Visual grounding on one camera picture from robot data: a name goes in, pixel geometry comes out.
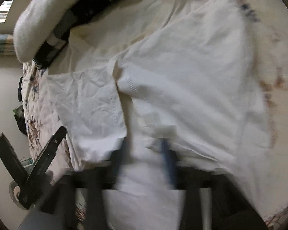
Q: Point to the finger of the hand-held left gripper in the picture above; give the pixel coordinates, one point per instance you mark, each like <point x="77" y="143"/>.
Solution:
<point x="10" y="159"/>
<point x="44" y="158"/>

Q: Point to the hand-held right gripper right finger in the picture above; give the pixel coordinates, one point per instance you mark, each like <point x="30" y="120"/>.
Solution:
<point x="166" y="158"/>

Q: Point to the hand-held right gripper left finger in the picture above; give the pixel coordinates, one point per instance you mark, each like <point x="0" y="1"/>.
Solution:
<point x="122" y="153"/>

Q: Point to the white shirt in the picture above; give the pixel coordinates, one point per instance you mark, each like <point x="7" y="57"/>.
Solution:
<point x="182" y="76"/>

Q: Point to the black bag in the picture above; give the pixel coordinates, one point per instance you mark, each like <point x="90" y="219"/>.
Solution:
<point x="20" y="122"/>

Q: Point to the floral blanket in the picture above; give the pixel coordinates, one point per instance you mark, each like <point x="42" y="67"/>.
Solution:
<point x="38" y="115"/>

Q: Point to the narrow teal curtain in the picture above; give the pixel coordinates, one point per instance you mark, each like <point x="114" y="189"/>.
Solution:
<point x="1" y="44"/>

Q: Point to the cream garment with dark stripes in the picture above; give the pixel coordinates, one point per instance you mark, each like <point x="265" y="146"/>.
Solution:
<point x="38" y="16"/>

